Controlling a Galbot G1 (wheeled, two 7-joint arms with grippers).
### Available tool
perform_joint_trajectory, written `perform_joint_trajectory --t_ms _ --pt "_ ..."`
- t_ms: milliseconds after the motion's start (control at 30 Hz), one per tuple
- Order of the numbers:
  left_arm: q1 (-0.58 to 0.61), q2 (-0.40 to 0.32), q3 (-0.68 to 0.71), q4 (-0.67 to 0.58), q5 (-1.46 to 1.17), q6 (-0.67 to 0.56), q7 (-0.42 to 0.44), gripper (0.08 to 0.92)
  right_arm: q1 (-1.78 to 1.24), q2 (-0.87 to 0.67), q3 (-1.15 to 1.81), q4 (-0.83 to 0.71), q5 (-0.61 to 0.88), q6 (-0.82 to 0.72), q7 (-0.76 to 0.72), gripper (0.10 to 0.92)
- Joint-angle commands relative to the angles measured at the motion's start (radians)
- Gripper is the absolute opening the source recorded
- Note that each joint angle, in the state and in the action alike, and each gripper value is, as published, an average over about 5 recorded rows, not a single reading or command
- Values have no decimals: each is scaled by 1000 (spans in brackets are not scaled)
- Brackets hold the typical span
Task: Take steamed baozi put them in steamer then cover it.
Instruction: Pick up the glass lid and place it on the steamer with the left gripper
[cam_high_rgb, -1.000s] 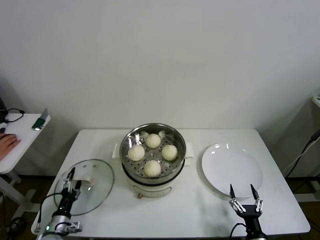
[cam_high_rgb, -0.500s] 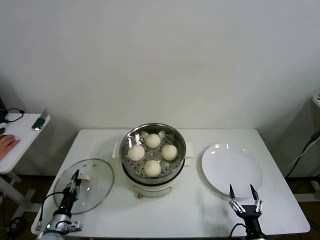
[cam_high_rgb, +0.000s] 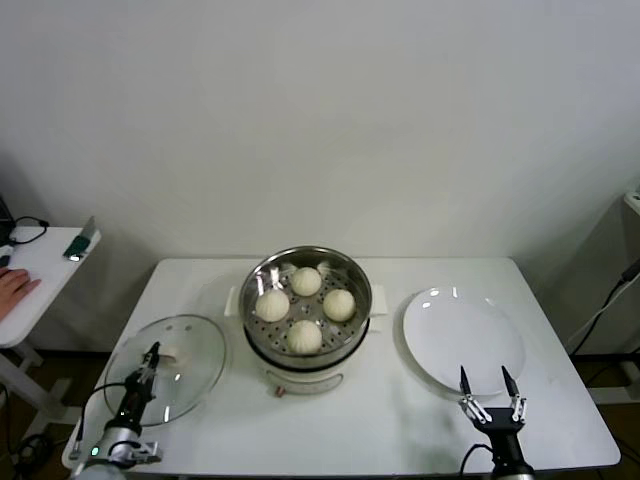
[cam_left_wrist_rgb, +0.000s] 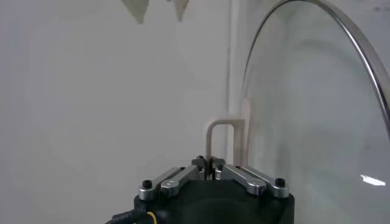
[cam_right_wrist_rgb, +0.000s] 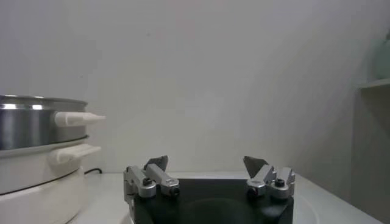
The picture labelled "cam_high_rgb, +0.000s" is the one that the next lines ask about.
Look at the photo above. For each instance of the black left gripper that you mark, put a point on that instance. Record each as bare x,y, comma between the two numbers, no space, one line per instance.
134,400

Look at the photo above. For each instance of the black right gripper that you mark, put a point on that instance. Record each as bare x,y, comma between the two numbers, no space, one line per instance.
502,425

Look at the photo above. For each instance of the round glass pot lid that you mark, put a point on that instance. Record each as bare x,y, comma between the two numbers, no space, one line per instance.
195,350

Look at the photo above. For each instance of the white steamed baozi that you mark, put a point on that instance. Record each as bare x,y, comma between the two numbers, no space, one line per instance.
306,281
272,306
340,305
304,337

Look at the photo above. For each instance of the perforated steel steamer basket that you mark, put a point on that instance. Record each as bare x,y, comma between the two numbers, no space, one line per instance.
345,280

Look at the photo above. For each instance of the bare person hand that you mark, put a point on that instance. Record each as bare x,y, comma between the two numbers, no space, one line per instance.
15,286

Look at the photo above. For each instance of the large white round plate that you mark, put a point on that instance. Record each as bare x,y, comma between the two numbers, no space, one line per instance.
460,330

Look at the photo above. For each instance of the white side table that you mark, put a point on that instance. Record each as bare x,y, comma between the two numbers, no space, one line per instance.
55,270

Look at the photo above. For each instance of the green and grey tool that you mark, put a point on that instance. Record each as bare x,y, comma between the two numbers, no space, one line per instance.
79,244

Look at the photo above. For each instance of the white electric cooker base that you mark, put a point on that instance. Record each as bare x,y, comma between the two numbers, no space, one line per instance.
300,380

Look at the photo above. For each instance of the dark laptop computer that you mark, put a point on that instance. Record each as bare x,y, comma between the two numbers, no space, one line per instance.
3,212

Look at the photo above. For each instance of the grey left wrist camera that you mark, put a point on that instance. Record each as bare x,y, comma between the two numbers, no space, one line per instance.
146,450

